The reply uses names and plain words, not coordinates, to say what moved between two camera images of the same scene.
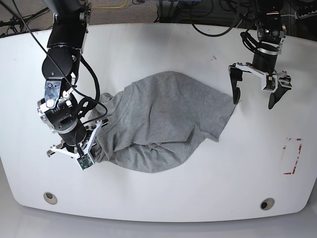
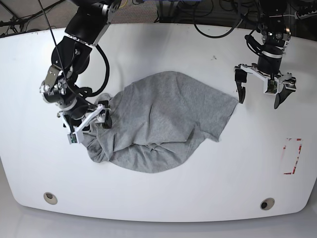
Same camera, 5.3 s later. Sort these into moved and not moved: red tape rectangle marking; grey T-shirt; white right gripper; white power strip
Moved: white right gripper
Not moved: white power strip; grey T-shirt; red tape rectangle marking
